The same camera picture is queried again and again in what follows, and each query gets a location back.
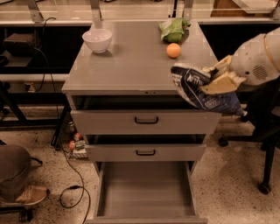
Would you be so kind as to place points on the grey metal drawer cabinet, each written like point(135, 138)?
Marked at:
point(133, 74)

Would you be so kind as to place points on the dark box on shelf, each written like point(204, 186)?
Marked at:
point(20, 44)

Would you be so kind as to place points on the blue chip bag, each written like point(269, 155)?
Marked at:
point(188, 79)

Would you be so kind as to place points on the white ceramic bowl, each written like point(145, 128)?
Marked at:
point(98, 40)

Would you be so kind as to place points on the wire basket with items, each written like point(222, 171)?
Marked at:
point(71, 141)

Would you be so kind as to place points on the bottom grey open drawer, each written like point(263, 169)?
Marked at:
point(145, 193)

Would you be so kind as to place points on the orange fruit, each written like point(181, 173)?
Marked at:
point(173, 50)

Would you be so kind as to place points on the top grey drawer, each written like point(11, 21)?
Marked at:
point(145, 122)

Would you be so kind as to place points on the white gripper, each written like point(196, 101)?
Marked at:
point(251, 61)

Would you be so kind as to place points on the black office chair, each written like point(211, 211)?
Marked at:
point(262, 112)

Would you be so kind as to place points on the tan sneaker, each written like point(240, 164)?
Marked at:
point(29, 195)

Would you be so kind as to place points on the middle grey drawer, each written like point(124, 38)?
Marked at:
point(145, 152)

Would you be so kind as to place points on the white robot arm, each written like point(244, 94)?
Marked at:
point(254, 63)

